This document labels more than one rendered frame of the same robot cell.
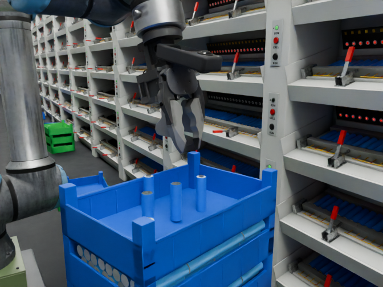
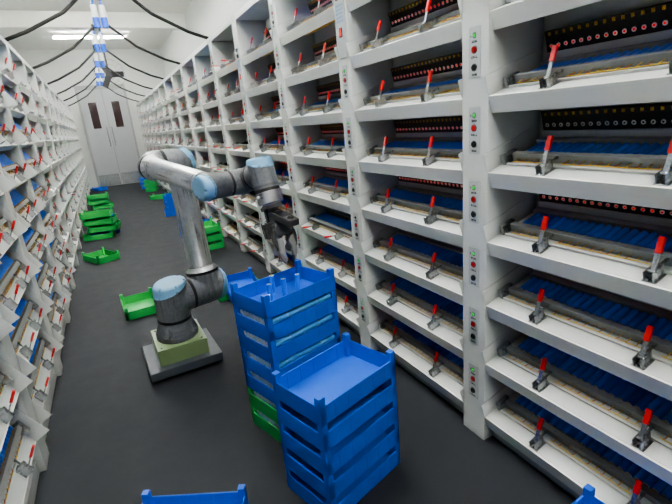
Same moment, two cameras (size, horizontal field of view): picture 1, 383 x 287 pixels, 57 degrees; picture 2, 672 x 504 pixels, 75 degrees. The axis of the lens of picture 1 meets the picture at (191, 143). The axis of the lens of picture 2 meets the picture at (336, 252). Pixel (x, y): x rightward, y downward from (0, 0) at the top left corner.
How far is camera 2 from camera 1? 0.96 m
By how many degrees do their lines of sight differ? 6
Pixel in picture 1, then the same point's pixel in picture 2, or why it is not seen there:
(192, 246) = (287, 305)
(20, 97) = (192, 226)
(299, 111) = (372, 224)
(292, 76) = (364, 203)
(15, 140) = (191, 254)
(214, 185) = (309, 277)
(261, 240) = (328, 303)
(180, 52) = (279, 217)
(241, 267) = (316, 315)
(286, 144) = (365, 245)
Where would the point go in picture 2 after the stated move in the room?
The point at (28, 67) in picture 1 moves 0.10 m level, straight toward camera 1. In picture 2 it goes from (194, 205) to (196, 209)
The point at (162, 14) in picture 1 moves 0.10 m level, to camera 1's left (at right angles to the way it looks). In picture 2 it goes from (270, 198) to (241, 200)
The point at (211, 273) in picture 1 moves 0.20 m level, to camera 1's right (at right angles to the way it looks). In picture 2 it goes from (299, 317) to (359, 313)
